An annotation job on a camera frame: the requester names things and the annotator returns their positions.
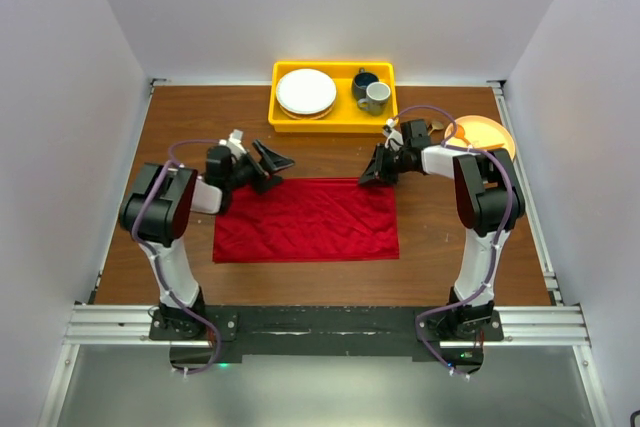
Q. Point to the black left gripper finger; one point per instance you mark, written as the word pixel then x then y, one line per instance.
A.
pixel 271 161
pixel 267 181

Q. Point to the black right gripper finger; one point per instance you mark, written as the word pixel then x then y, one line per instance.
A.
pixel 380 170
pixel 367 178

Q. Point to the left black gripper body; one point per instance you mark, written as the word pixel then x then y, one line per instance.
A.
pixel 246 172

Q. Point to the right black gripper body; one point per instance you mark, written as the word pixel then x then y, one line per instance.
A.
pixel 397 163

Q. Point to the red cloth napkin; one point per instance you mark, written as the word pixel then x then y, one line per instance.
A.
pixel 308 220

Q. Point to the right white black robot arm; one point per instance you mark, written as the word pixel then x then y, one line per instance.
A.
pixel 489 201

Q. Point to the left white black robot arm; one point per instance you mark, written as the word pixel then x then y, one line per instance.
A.
pixel 156 214

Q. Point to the brass spoon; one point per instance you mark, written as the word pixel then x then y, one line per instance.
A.
pixel 434 126

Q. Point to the wooden plate under white plate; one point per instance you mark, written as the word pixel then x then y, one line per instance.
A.
pixel 308 116

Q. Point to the orange wooden spoon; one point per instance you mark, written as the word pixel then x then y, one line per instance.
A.
pixel 461 135

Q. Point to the grey white mug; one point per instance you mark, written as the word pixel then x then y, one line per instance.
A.
pixel 377 95

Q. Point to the yellow plastic bin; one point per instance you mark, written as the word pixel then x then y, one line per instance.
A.
pixel 346 117

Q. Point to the orange wooden plate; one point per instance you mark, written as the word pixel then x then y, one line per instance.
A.
pixel 483 133

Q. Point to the dark blue mug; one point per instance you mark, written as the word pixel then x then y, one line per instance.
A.
pixel 360 83

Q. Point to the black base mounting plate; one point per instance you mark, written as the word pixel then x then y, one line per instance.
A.
pixel 464 356

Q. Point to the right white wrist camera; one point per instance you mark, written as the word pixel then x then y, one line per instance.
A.
pixel 393 137

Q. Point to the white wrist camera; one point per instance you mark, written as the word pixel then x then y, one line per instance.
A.
pixel 393 137
pixel 234 144

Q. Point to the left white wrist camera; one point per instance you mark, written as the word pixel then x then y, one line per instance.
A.
pixel 234 144

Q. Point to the aluminium frame rail right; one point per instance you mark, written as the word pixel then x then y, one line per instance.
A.
pixel 549 274

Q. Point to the aluminium frame rail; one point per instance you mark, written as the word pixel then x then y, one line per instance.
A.
pixel 549 274
pixel 132 325

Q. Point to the aluminium frame rail front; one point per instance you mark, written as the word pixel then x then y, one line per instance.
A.
pixel 132 325

